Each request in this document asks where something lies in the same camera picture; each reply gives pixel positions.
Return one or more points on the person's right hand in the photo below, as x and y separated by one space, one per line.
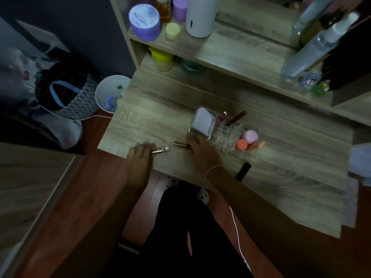
204 156

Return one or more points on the small green bottle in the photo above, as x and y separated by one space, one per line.
319 89

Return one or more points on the white humidifier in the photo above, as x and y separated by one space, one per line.
201 15

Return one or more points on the person's left forearm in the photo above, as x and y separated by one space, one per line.
101 228

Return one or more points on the white cosmetic tube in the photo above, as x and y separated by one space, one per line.
203 122

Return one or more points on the black cosmetic tube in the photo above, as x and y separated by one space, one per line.
243 171

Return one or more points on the pink makeup sponge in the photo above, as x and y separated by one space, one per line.
249 136

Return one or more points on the clear spray bottle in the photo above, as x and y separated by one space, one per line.
316 47

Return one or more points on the patterned tote bag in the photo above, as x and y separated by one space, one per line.
72 95

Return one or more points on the brown cosmetic pencil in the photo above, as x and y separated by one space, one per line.
236 118

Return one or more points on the person's right fingers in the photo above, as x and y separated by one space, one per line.
194 141

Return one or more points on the white waste bin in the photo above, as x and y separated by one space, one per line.
111 94

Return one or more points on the wooden bed frame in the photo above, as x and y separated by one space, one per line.
26 205

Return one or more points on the orange cosmetic stick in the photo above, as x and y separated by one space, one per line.
257 145

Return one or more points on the person's left fingers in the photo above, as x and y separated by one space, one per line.
142 149

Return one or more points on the wooden desk shelf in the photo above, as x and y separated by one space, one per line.
246 57

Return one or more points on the person's left hand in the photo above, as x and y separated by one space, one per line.
139 165

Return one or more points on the small yellow jar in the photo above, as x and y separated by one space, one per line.
172 30

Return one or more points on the purple cream jar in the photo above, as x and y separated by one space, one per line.
145 21

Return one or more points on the dark capped clear bottle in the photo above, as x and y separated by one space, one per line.
317 23

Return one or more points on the orange makeup sponge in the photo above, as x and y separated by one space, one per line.
241 144

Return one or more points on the person's right forearm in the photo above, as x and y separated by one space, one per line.
260 228

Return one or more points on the yellow lidded jar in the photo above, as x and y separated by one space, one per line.
161 58

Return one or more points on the pink lip gloss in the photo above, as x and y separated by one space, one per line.
221 118

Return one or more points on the purple capped bottle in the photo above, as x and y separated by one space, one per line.
180 8

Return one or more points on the polka dot slippers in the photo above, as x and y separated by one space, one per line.
203 195

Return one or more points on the white cloth bag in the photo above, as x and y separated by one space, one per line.
55 133

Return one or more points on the white box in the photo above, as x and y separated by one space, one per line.
361 163

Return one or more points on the green jar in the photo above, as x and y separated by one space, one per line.
191 67

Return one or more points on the amber glass bottle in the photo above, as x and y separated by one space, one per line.
163 8

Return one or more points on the black trousers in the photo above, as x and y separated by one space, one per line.
185 243

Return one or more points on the clear acrylic organizer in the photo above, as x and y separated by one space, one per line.
229 136

